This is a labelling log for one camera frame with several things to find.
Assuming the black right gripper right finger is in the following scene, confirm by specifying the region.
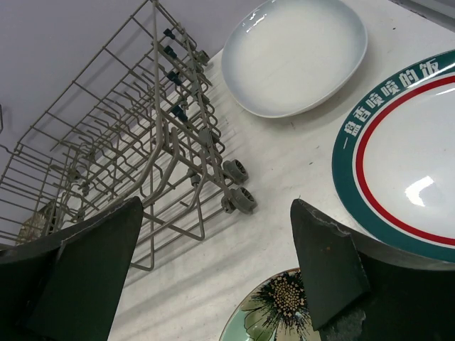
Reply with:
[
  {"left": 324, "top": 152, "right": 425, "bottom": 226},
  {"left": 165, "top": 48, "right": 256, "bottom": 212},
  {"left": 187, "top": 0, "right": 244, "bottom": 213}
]
[{"left": 290, "top": 199, "right": 454, "bottom": 340}]

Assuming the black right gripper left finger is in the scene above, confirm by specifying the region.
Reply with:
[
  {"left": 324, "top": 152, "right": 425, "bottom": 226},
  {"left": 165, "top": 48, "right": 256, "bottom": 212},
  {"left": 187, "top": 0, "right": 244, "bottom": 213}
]
[{"left": 1, "top": 197, "right": 143, "bottom": 340}]

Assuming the green floral plate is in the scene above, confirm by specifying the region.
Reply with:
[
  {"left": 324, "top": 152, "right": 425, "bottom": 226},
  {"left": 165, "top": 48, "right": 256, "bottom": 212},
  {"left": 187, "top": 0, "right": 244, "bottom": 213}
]
[{"left": 220, "top": 268, "right": 321, "bottom": 341}]

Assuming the green red rimmed white plate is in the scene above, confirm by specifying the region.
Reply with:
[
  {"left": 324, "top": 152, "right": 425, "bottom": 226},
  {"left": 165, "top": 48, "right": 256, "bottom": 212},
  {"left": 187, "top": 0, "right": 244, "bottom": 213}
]
[{"left": 331, "top": 50, "right": 454, "bottom": 263}]

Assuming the white oval plate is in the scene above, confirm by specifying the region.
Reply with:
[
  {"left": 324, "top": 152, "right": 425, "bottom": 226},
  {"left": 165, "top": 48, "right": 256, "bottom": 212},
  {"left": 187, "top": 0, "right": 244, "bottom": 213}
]
[{"left": 221, "top": 1, "right": 368, "bottom": 119}]

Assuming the grey wire dish rack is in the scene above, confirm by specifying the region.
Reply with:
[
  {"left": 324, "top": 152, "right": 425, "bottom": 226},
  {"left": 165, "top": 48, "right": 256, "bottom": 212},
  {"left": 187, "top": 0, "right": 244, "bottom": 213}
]
[{"left": 1, "top": 1, "right": 257, "bottom": 271}]

